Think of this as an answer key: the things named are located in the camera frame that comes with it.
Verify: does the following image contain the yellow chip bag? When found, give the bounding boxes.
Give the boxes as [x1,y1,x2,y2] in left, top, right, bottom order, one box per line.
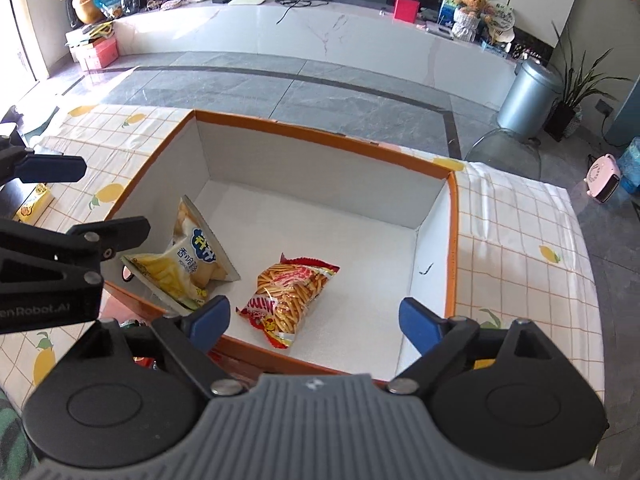
[122,195,241,312]

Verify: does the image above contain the orange stick snack bag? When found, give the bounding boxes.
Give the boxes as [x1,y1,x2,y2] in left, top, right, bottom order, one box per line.
[235,254,341,350]

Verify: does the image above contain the lemon print tablecloth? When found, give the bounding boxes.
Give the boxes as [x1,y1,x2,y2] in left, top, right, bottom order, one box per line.
[0,102,606,406]

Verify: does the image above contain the orange cardboard box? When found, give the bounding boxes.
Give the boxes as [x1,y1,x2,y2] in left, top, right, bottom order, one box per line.
[111,111,458,380]

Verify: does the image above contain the pink storage box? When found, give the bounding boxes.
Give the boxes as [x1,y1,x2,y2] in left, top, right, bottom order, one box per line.
[66,29,119,73]

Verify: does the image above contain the clear glass chair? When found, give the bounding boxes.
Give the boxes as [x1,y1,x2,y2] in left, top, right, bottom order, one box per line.
[464,128,541,180]

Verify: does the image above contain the pink small heater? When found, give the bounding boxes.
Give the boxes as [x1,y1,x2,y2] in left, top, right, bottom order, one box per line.
[584,154,622,204]

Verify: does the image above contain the potted green plant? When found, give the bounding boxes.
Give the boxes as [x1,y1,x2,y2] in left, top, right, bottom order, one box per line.
[544,23,631,142]

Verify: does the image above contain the silver trash can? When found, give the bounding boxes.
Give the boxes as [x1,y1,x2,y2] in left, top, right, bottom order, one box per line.
[497,58,563,142]

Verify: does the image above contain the blue water jug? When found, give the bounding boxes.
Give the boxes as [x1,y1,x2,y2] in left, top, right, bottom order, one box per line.
[617,136,640,195]

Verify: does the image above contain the white tv cabinet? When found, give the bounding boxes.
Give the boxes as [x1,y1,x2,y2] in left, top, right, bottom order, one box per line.
[114,1,515,110]

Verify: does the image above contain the red box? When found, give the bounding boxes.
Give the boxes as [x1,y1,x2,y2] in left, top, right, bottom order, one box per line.
[393,0,420,24]

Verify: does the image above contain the teddy bear in pot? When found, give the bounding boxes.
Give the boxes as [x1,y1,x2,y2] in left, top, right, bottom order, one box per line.
[451,0,492,42]

